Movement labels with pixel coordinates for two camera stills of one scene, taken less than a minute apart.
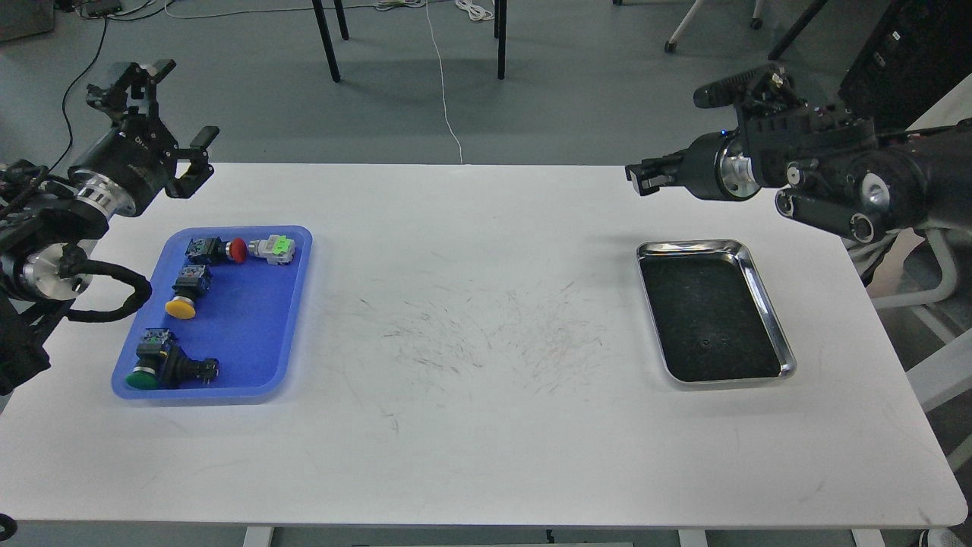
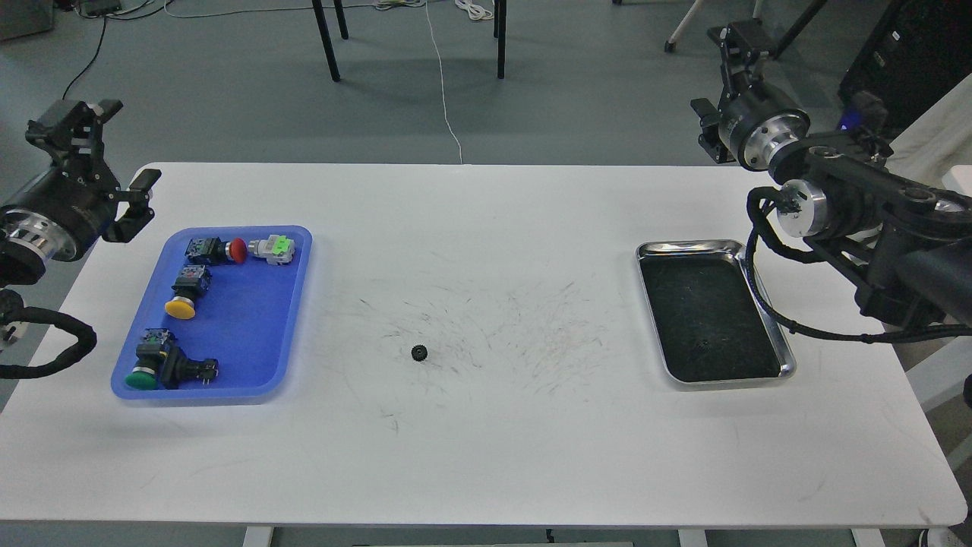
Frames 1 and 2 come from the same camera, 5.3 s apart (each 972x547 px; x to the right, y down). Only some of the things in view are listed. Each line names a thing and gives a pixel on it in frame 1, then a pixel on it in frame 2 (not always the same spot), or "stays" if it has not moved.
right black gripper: [716, 167] to [758, 119]
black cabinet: [919, 52] stays
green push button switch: [162, 364] stays
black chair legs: [500, 26] stays
